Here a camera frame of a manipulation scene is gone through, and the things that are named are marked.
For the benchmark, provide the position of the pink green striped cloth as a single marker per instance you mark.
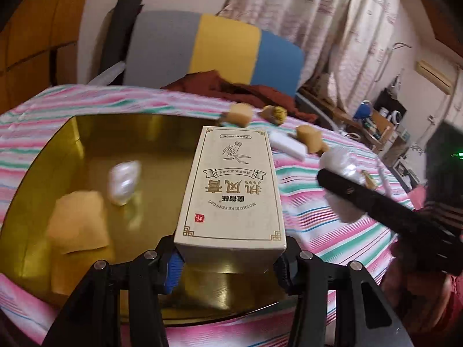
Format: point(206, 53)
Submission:
point(307, 202)

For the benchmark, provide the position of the wooden wardrobe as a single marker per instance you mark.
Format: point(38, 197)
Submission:
point(36, 43)

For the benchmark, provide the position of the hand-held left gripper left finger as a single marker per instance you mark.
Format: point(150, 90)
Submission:
point(173, 271)

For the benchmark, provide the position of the round gold tray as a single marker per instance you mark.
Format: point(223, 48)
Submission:
point(144, 159)

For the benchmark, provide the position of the yellow brown toy piece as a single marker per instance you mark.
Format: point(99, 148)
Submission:
point(275, 115)

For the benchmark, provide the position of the blue jug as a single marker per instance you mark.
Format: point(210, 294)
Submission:
point(363, 111)

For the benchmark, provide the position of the patterned beige curtain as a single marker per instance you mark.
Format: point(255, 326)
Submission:
point(325, 25)

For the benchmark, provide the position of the dark red cloth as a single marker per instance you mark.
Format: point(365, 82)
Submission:
point(267, 94)

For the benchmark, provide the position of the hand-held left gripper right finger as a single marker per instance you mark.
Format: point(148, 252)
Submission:
point(284, 271)

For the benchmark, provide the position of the black appliance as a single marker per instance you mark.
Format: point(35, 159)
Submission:
point(389, 103)

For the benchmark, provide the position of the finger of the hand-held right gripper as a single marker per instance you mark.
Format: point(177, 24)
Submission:
point(379, 202)

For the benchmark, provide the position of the person's right forearm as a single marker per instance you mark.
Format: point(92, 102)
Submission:
point(423, 292)

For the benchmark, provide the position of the beige printed carton box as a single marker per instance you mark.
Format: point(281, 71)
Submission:
point(228, 195)

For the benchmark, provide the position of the white plastic-wrapped item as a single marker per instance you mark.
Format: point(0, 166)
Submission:
point(340, 161)
point(123, 184)

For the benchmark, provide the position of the wooden desk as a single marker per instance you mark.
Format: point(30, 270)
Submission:
point(376, 126)

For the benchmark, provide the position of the white rectangular block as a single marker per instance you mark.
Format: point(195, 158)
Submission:
point(289, 144)

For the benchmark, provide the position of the pale thin stick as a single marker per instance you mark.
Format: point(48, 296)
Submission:
point(386, 182)

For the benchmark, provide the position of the wall air conditioner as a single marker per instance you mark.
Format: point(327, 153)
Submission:
point(434, 76)

